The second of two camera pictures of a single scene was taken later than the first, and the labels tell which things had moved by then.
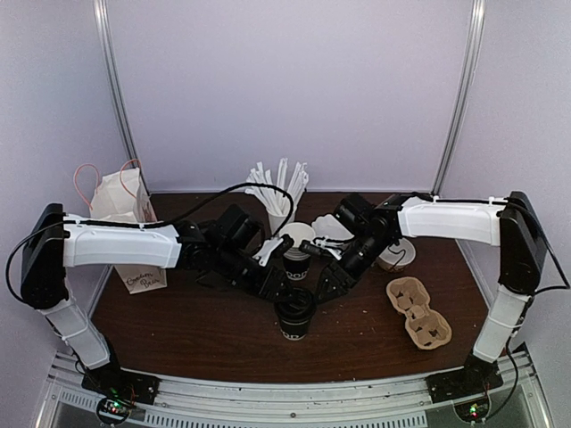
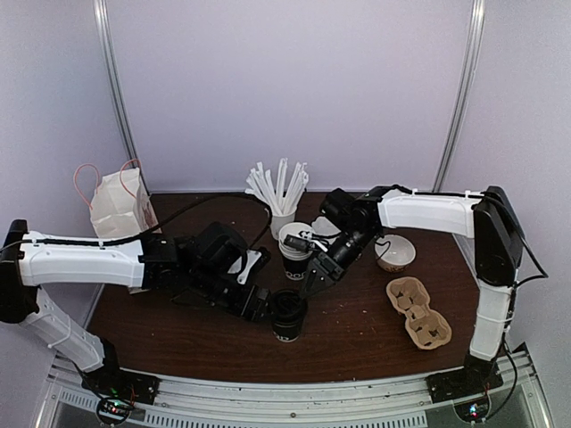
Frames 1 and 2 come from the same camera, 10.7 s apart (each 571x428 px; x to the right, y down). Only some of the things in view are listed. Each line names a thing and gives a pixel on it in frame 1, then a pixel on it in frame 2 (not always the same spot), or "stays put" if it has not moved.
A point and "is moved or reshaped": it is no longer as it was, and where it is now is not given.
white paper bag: x=122 y=196 stays put
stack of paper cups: x=296 y=262 stays put
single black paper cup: x=294 y=311 is moved or reshaped
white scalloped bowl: x=327 y=226 stays put
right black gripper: x=336 y=275 -> x=333 y=269
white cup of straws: x=275 y=201 stays put
